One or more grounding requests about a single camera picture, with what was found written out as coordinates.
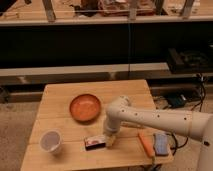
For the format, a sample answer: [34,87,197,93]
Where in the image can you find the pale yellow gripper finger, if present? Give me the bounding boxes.
[105,135,116,148]

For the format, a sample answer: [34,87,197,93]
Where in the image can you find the black boxed eraser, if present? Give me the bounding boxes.
[84,135,106,150]

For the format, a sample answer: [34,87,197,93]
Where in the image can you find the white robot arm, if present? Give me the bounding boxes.
[103,96,213,171]

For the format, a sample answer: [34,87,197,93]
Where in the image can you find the orange wooden bowl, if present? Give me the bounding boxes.
[69,94,101,122]

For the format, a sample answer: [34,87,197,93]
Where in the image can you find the blue sponge block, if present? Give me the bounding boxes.
[154,133,169,156]

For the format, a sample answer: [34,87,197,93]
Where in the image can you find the black power adapter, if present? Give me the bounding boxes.
[165,95,186,108]

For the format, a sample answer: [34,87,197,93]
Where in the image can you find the black box on shelf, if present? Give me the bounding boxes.
[166,48,213,74]

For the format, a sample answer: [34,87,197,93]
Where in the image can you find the black floor cables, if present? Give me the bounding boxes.
[157,74,213,171]

